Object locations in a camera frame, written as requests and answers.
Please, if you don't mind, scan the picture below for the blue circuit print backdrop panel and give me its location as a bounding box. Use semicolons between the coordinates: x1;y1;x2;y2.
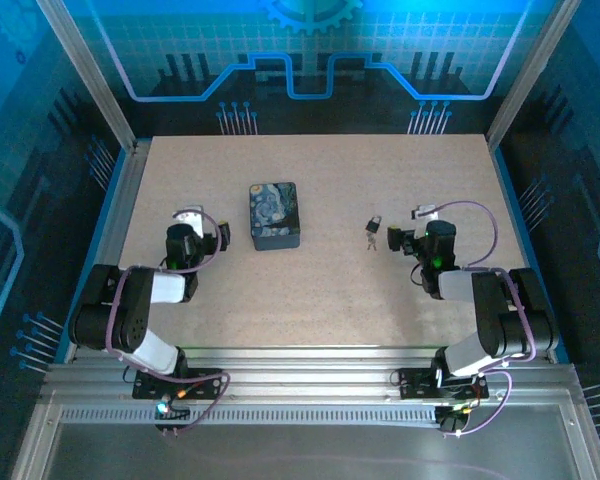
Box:
0;0;126;480
62;0;536;136
499;0;600;480

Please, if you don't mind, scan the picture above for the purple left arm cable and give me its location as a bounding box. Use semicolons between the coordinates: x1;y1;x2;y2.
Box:
104;209;231;436

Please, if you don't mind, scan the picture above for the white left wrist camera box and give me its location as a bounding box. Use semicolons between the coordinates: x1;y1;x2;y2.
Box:
172;204;205;234

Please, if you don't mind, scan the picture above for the aluminium frame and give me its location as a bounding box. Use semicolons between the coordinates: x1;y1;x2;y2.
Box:
9;0;600;480

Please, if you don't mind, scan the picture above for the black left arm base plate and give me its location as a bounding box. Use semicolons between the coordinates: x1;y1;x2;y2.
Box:
132;367;224;401

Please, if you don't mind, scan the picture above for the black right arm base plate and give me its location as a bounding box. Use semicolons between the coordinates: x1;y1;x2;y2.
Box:
397;367;489;401

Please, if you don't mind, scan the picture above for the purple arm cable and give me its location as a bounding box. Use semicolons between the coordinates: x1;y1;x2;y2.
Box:
104;209;231;436
414;199;539;439

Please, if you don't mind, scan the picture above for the grey slotted cable duct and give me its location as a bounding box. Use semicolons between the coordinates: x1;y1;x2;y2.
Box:
59;407;439;426

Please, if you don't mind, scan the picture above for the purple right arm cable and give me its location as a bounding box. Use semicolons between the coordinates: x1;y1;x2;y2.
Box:
414;199;539;439

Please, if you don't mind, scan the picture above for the starry night print box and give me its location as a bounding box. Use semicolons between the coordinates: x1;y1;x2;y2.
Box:
248;181;301;252

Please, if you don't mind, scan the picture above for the blue table edge trim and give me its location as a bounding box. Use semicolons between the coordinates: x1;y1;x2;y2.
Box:
492;147;571;364
54;147;131;364

